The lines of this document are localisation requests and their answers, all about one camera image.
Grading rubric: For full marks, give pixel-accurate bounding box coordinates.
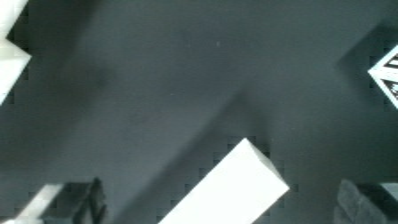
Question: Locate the white chair seat part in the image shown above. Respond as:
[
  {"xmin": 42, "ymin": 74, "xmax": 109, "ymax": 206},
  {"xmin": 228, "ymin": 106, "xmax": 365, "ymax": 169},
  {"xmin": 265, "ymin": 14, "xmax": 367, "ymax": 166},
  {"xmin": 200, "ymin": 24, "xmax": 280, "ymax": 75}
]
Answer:
[{"xmin": 159, "ymin": 138, "xmax": 290, "ymax": 224}]

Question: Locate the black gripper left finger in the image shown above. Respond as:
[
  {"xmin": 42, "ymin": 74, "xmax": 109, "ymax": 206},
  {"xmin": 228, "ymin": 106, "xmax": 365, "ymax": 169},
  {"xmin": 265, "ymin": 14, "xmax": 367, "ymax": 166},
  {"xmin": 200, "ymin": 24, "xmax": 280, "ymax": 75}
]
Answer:
[{"xmin": 42, "ymin": 179, "xmax": 107, "ymax": 224}]

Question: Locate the white chair back frame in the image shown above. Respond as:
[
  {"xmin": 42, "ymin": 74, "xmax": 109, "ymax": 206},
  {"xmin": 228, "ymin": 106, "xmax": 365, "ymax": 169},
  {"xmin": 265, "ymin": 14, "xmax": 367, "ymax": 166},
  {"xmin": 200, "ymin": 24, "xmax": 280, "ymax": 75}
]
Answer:
[{"xmin": 0, "ymin": 0, "xmax": 33, "ymax": 105}]

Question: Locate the white tagged chair leg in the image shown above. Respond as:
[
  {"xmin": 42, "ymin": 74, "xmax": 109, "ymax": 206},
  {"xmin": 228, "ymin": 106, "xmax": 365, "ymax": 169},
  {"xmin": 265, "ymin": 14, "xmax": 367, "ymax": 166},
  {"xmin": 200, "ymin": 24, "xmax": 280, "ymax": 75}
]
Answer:
[{"xmin": 368, "ymin": 45, "xmax": 398, "ymax": 109}]

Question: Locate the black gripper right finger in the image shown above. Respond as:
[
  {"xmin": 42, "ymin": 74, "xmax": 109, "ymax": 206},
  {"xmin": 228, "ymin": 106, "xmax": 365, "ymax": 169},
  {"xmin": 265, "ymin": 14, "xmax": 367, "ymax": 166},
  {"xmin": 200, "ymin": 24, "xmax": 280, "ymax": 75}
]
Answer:
[{"xmin": 333, "ymin": 179, "xmax": 398, "ymax": 224}]

